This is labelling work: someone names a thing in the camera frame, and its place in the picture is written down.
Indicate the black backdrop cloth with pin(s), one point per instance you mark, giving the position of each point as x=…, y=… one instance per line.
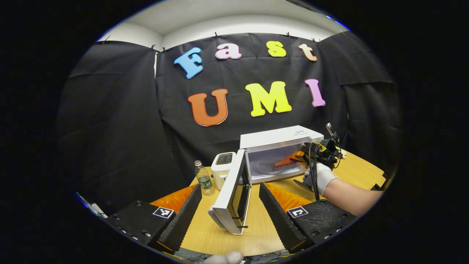
x=238, y=91

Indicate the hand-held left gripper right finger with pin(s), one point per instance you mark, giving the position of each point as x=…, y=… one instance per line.
x=278, y=220

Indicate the white toaster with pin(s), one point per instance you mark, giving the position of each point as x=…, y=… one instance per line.
x=221, y=172

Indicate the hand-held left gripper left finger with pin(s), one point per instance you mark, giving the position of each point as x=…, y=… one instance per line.
x=185, y=220

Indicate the brown meat slice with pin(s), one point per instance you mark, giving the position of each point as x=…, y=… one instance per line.
x=285, y=161

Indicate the white microwave oven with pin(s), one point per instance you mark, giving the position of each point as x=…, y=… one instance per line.
x=274, y=139

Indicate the clear plastic water bottle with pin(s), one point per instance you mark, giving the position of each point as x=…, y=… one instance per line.
x=205, y=181

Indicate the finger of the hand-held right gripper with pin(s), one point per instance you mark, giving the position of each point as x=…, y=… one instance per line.
x=298, y=157

